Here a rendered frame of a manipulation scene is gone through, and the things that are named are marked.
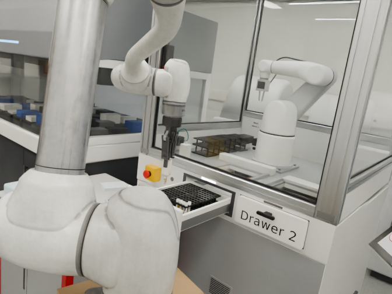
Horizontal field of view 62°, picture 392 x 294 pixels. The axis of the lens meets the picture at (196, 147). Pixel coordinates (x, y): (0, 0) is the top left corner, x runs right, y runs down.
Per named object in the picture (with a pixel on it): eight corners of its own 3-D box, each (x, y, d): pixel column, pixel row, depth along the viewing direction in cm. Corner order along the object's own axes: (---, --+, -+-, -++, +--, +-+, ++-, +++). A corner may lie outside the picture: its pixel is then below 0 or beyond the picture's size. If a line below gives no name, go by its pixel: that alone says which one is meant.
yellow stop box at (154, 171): (152, 182, 161) (153, 168, 159) (142, 178, 165) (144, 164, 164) (160, 181, 165) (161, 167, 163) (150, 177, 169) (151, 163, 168)
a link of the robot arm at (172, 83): (189, 101, 130) (156, 97, 131) (193, 61, 127) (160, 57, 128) (186, 104, 120) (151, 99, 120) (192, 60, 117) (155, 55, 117)
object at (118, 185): (104, 191, 163) (104, 188, 163) (99, 185, 170) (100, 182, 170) (129, 189, 170) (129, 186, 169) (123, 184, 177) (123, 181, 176)
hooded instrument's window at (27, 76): (62, 147, 177) (65, 61, 168) (-42, 99, 286) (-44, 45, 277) (197, 135, 264) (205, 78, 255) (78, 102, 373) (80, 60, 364)
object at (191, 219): (177, 234, 115) (178, 217, 113) (129, 208, 130) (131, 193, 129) (238, 208, 145) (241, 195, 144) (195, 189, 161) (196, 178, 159)
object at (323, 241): (326, 264, 114) (336, 226, 111) (136, 178, 176) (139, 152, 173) (384, 205, 186) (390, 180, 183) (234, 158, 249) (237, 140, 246)
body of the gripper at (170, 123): (178, 118, 122) (175, 143, 124) (185, 116, 130) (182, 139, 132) (159, 115, 124) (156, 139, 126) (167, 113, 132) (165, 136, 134)
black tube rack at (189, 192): (184, 223, 123) (185, 206, 122) (151, 206, 134) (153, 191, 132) (219, 209, 140) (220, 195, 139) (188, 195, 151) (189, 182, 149)
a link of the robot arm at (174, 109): (189, 102, 128) (187, 117, 130) (167, 99, 131) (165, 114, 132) (181, 103, 120) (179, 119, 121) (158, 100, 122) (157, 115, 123)
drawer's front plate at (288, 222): (301, 250, 118) (307, 222, 115) (234, 220, 135) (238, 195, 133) (303, 248, 119) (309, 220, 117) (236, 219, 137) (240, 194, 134)
